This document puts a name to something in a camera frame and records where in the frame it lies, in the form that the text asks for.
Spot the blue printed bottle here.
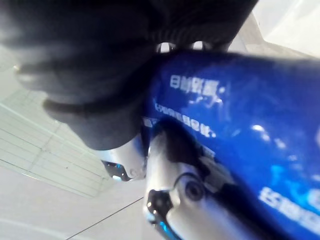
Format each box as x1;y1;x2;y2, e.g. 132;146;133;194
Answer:
139;50;320;240

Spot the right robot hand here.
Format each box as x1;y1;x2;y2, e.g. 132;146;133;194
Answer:
0;0;270;240

